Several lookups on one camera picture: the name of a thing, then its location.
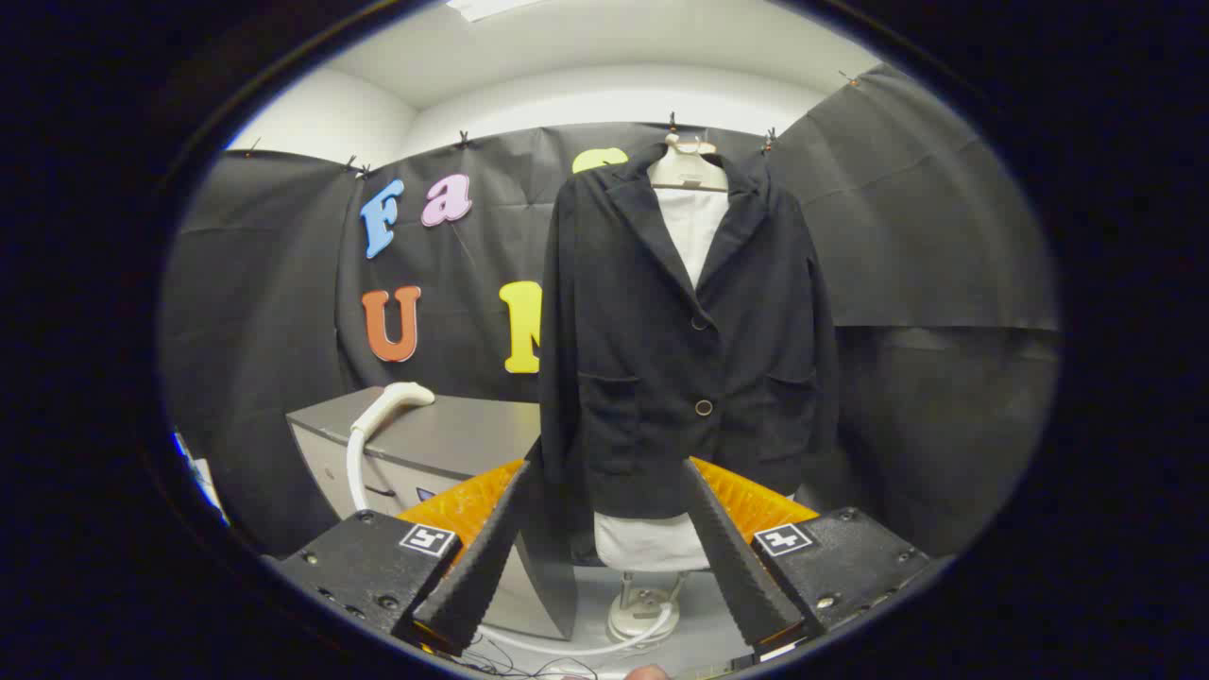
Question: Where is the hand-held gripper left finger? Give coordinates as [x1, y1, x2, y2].
[274, 442, 542, 656]

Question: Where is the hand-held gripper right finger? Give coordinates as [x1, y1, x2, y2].
[680, 456, 932, 664]

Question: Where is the white garment steamer head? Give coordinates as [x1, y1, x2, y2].
[351, 382, 436, 439]

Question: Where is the black button jacket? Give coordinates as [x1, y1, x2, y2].
[536, 142, 842, 522]

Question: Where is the white steamer stand base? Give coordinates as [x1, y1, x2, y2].
[606, 570, 685, 645]

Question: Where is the grey cabinet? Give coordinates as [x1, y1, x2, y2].
[286, 387, 579, 641]

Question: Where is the blue lit screen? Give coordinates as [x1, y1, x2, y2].
[173, 432, 230, 522]

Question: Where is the black backdrop cloth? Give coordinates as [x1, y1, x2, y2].
[161, 64, 1061, 560]

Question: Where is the white plastic hanger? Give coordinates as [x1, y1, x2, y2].
[648, 134, 730, 194]

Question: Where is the row of small cloth clips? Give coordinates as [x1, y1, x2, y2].
[246, 71, 862, 180]

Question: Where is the ceiling light panel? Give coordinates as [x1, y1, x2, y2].
[446, 0, 549, 22]

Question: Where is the tangle of thin black wires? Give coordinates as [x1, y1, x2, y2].
[460, 635, 598, 679]

